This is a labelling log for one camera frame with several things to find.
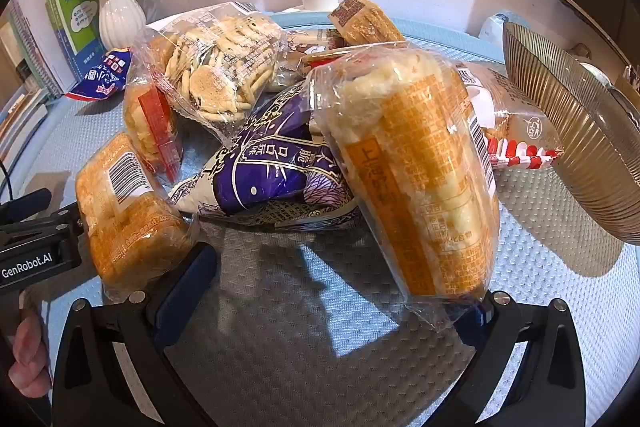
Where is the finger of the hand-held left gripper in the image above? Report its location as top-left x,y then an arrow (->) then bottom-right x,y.
0,188 -> 54,223
46,201 -> 88,235

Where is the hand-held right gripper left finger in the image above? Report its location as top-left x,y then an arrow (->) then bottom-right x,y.
52,242 -> 219,427

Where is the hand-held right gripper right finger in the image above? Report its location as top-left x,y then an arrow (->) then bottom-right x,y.
425,289 -> 588,427

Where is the large orange rice cracker packet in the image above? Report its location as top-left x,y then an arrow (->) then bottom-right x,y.
309,51 -> 502,334

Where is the brown wicker basket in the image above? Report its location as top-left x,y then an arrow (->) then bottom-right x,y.
501,21 -> 640,248

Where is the person's left hand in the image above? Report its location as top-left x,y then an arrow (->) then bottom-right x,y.
9,306 -> 54,402

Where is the light blue textured mat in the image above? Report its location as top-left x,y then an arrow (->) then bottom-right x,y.
0,9 -> 640,427

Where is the red label cracker packet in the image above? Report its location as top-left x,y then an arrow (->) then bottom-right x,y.
122,34 -> 184,184

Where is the blue red snack packet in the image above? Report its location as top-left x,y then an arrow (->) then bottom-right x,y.
66,48 -> 134,102

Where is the purple white snack bag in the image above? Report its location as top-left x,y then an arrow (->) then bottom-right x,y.
169,81 -> 362,234

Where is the row of upright books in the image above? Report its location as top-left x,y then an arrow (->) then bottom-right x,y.
7,0 -> 72,98

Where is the green cover book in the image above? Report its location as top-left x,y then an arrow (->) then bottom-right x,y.
41,0 -> 107,81

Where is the white ribbed vase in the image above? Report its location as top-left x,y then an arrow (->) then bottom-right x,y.
98,0 -> 147,51

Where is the red white striped snack packet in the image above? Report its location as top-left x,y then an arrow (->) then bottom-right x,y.
450,62 -> 565,171

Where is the clear bag of round biscuits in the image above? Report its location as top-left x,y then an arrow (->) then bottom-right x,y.
144,2 -> 289,144

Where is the brown white snack packet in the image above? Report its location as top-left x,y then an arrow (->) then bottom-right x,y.
284,28 -> 352,68

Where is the white plastic bag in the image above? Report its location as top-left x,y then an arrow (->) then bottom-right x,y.
478,11 -> 509,44

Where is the black cable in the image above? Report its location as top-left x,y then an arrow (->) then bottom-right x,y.
0,161 -> 17,204

